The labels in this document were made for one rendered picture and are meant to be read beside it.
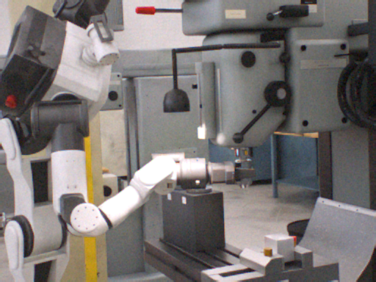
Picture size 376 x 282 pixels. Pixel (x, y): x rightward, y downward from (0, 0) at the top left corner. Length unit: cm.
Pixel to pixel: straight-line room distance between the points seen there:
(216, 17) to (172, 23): 991
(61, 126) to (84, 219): 26
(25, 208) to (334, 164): 101
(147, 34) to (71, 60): 951
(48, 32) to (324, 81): 80
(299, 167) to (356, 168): 712
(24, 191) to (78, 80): 50
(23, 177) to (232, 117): 76
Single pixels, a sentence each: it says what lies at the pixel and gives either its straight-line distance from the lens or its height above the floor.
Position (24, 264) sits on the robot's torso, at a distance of 220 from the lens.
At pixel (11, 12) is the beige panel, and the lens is 337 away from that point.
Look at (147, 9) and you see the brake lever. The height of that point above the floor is 170.
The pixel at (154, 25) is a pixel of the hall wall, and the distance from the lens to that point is 1144.
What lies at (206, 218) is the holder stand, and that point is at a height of 105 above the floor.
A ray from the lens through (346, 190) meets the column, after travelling 206.
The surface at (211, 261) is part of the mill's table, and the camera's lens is 202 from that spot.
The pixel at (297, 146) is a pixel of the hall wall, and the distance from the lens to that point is 911.
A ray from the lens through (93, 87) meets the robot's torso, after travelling 186.
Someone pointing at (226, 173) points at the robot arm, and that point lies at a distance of 176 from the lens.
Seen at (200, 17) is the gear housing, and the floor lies 167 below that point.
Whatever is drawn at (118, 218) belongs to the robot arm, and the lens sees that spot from 174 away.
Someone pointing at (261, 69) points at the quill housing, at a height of 152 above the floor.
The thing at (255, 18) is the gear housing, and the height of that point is 165.
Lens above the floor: 149
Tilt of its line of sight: 5 degrees down
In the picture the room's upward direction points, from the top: 3 degrees counter-clockwise
